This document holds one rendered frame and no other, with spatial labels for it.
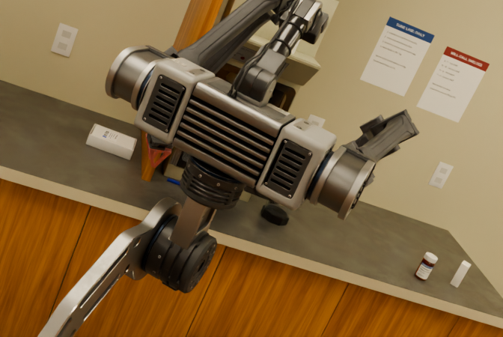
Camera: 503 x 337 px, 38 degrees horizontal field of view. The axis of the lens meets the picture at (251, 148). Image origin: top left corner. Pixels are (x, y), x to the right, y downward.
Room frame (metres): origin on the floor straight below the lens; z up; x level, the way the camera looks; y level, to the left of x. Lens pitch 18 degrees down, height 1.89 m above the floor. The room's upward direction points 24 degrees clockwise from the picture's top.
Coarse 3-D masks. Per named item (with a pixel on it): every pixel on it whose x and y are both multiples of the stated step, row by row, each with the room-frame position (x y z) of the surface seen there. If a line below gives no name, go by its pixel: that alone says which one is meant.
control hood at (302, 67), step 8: (248, 40) 2.22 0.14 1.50; (256, 40) 2.24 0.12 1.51; (264, 40) 2.30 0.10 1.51; (256, 48) 2.24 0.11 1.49; (288, 56) 2.26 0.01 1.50; (296, 56) 2.28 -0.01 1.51; (304, 56) 2.34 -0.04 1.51; (296, 64) 2.28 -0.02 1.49; (304, 64) 2.28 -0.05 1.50; (312, 64) 2.28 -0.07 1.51; (288, 72) 2.32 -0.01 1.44; (296, 72) 2.31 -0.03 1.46; (304, 72) 2.31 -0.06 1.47; (312, 72) 2.30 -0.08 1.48; (288, 80) 2.36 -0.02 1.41; (296, 80) 2.35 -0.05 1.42; (304, 80) 2.35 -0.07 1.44
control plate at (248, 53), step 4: (240, 48) 2.25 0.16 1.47; (244, 48) 2.24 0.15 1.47; (248, 48) 2.24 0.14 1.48; (240, 52) 2.26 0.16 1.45; (244, 52) 2.26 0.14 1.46; (248, 52) 2.26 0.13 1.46; (252, 52) 2.26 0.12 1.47; (256, 52) 2.25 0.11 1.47; (236, 56) 2.28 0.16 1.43; (240, 56) 2.28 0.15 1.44; (244, 56) 2.28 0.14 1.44; (248, 56) 2.28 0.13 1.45; (252, 56) 2.27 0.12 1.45; (240, 60) 2.30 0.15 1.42; (244, 60) 2.29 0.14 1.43; (288, 64) 2.29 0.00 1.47; (284, 68) 2.30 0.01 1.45
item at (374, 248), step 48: (0, 96) 2.36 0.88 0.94; (48, 96) 2.56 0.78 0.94; (0, 144) 2.01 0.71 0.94; (48, 144) 2.15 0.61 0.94; (96, 192) 1.97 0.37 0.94; (144, 192) 2.11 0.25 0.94; (240, 240) 2.09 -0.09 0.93; (288, 240) 2.23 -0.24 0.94; (336, 240) 2.41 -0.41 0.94; (384, 240) 2.61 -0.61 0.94; (432, 240) 2.85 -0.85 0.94; (384, 288) 2.24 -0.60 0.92; (432, 288) 2.36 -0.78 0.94; (480, 288) 2.56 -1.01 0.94
